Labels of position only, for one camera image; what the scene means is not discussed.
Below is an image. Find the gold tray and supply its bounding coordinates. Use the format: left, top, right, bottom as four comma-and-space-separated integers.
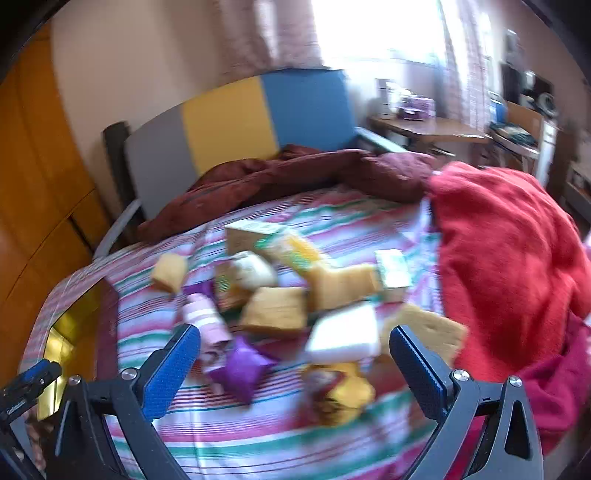
34, 281, 121, 422

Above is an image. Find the yellow sponge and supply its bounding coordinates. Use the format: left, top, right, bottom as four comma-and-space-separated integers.
238, 286, 309, 335
151, 253, 188, 294
307, 264, 384, 311
392, 302, 469, 365

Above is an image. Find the green white box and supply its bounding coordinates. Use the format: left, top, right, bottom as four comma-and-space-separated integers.
374, 248, 413, 303

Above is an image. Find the purple box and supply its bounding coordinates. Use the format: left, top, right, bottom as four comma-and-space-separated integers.
397, 97, 437, 121

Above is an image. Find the white round item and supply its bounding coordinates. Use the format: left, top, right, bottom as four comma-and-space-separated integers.
229, 251, 279, 291

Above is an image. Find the yellow cartoon snack packet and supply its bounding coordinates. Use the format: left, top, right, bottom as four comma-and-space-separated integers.
300, 361, 376, 428

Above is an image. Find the pink striped towel roll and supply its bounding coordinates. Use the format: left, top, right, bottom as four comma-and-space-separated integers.
181, 293, 236, 384

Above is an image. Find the wooden wardrobe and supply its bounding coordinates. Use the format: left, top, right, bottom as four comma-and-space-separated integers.
0, 23, 116, 384

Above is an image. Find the maroon jacket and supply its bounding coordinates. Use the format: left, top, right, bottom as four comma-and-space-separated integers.
139, 144, 439, 243

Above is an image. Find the green yellow printed box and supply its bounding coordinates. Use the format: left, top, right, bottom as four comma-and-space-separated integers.
213, 261, 252, 312

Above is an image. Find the yellow green snack packet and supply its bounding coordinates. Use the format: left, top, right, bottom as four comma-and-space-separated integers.
256, 232, 326, 273

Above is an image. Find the magenta blanket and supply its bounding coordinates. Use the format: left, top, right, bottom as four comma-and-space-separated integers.
508, 309, 591, 457

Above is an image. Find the white foam block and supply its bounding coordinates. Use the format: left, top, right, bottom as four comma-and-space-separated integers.
305, 302, 382, 365

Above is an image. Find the red blanket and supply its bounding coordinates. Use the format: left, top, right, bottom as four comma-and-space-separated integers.
425, 161, 587, 453

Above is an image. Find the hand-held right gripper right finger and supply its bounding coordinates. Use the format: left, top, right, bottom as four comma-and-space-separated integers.
389, 324, 546, 480

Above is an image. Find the blue container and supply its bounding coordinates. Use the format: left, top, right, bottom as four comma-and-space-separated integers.
487, 92, 507, 123

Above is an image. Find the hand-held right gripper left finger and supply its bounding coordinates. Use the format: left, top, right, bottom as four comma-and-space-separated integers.
48, 323, 204, 480

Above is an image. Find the wooden chair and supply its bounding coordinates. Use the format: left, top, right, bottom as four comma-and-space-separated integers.
489, 99, 548, 185

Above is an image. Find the purple cloth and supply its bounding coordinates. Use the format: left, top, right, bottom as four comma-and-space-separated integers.
215, 337, 278, 404

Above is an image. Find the wooden desk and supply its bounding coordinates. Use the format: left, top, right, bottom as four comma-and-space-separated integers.
367, 114, 492, 155

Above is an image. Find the pink patterned curtain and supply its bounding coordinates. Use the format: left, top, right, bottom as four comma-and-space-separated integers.
217, 0, 324, 70
438, 0, 495, 134

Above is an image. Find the black roll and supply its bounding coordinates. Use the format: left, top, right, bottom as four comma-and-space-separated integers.
104, 121, 139, 232

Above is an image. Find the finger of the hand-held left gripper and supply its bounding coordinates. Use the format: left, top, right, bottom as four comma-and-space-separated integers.
0, 359, 63, 418

